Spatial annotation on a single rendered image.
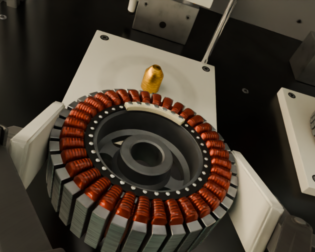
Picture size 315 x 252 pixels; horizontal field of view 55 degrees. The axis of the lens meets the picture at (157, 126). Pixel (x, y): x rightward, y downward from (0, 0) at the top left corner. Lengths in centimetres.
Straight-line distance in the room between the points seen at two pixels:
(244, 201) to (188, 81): 20
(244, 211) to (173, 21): 29
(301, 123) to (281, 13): 24
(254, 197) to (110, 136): 10
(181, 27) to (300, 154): 21
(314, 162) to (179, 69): 18
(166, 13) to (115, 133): 24
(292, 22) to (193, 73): 26
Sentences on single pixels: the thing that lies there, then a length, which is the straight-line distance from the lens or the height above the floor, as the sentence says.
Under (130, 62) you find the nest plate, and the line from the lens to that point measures 34.
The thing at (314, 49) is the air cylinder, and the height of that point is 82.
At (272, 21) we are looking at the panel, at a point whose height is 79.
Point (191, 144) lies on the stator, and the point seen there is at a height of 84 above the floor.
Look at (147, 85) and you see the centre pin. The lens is 31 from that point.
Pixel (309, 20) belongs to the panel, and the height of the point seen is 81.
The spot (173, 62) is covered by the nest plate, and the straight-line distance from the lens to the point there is 37.
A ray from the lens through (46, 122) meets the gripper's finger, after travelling 16.
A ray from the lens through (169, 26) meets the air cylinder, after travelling 42.
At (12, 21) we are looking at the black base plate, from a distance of 40.
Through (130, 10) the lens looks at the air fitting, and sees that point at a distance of 42.
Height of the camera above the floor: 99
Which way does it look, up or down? 46 degrees down
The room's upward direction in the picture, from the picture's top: 23 degrees clockwise
